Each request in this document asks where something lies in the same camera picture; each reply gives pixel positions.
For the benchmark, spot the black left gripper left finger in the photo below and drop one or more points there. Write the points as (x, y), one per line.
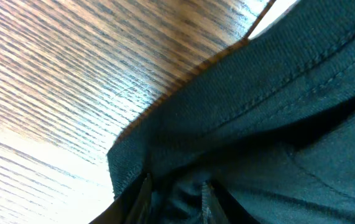
(133, 206)

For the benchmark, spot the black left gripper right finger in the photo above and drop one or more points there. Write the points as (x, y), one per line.
(222, 207)

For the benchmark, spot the black t-shirt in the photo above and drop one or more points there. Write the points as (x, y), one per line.
(273, 123)

